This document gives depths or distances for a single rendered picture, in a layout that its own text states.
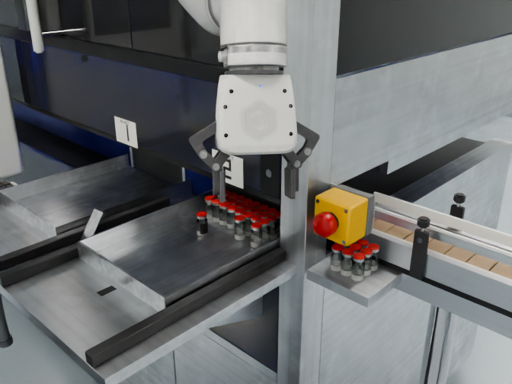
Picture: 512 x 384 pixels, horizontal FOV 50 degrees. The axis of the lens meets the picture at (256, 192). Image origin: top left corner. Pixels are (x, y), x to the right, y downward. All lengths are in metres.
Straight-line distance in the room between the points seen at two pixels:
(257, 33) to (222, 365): 0.86
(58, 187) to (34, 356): 1.05
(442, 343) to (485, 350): 1.27
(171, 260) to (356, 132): 0.41
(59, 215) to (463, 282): 0.82
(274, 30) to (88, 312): 0.52
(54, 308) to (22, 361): 1.37
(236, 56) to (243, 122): 0.08
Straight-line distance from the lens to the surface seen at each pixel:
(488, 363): 2.30
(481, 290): 0.95
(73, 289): 0.98
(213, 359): 1.35
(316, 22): 0.86
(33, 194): 1.37
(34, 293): 0.99
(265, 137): 0.68
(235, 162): 1.03
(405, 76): 1.12
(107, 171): 1.46
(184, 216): 1.18
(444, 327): 1.07
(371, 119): 1.04
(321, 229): 0.88
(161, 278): 0.97
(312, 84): 0.87
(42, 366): 2.26
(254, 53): 0.67
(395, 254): 1.00
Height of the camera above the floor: 1.40
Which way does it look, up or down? 23 degrees down
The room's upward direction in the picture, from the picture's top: straight up
